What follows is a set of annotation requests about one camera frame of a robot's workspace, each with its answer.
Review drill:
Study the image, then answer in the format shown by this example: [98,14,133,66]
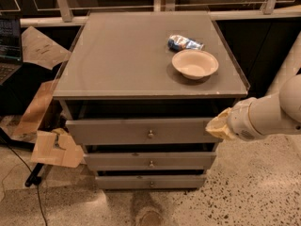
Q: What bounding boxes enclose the white paper bowl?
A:
[172,49,219,80]

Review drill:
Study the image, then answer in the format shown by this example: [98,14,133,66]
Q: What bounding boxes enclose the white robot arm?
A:
[206,33,301,141]

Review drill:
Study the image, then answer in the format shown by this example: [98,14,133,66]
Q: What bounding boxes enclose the metal window railing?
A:
[0,0,301,27]

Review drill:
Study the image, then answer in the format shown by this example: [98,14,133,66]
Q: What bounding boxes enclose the blue snack bag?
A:
[167,35,204,52]

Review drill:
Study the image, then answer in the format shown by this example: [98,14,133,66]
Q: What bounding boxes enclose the light wooden block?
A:
[31,128,84,168]

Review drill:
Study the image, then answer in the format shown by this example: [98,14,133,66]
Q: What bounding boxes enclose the brown cardboard sheet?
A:
[22,26,71,70]

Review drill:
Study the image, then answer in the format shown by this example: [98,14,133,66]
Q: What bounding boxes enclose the grey middle drawer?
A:
[84,152,216,170]

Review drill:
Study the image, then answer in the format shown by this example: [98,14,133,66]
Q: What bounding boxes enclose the grey drawer cabinet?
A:
[54,11,249,178]

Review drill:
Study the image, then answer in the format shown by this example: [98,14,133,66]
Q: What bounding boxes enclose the grey drawer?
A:
[84,152,216,170]
[95,175,206,189]
[66,118,221,145]

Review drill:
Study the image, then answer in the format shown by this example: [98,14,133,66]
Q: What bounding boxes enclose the open laptop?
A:
[0,18,23,85]

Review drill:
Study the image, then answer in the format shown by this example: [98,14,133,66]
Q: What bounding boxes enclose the grey bottom drawer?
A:
[95,175,206,189]

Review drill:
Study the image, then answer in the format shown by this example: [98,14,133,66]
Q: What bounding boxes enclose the grey top drawer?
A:
[66,118,221,145]

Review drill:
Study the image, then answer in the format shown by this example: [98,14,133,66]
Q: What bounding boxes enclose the black cable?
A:
[0,127,49,226]

